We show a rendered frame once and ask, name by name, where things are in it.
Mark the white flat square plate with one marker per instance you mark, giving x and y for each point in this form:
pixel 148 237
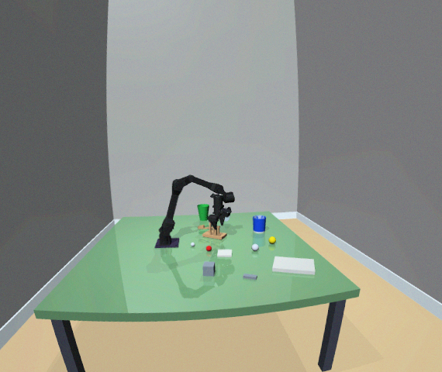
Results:
pixel 224 253

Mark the dark green cup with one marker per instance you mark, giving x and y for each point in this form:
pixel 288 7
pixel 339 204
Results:
pixel 203 212

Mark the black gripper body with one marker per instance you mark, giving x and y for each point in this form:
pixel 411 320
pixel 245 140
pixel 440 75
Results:
pixel 216 212

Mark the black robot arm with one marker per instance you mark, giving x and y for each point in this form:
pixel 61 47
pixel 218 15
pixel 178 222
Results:
pixel 177 185

